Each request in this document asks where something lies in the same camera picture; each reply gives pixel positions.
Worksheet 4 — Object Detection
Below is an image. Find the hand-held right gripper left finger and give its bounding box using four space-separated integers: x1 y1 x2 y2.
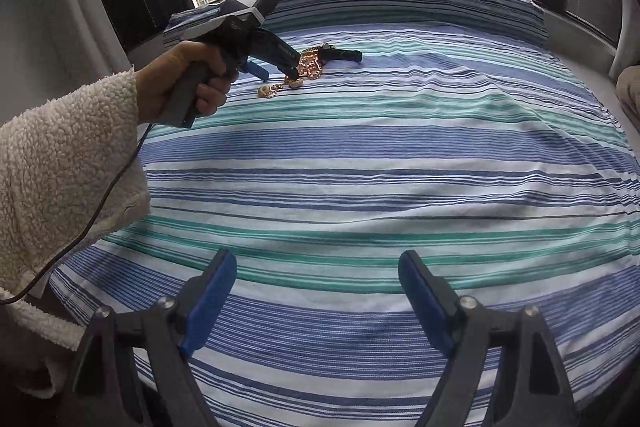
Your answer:
67 248 238 427

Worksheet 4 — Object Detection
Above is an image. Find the gold chain necklace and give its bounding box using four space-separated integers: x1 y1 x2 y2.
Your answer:
257 48 326 98

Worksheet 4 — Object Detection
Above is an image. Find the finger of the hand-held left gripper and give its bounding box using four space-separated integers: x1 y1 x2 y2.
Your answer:
252 29 303 80
240 59 271 81

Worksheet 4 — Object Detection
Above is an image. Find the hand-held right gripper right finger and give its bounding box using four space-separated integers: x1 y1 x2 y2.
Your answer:
397 249 576 427

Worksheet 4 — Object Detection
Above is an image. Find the person's left forearm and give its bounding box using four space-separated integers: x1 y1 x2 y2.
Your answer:
0 67 151 400

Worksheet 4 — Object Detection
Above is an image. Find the black strap wristwatch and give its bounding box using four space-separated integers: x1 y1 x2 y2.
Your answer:
320 46 363 64

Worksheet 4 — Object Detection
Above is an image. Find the person's left hand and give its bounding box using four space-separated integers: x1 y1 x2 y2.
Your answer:
135 41 241 122

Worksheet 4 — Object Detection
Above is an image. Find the black cable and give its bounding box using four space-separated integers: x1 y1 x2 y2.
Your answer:
0 123 151 306

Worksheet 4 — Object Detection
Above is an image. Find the beige cloth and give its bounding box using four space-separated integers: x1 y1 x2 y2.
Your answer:
615 64 640 132

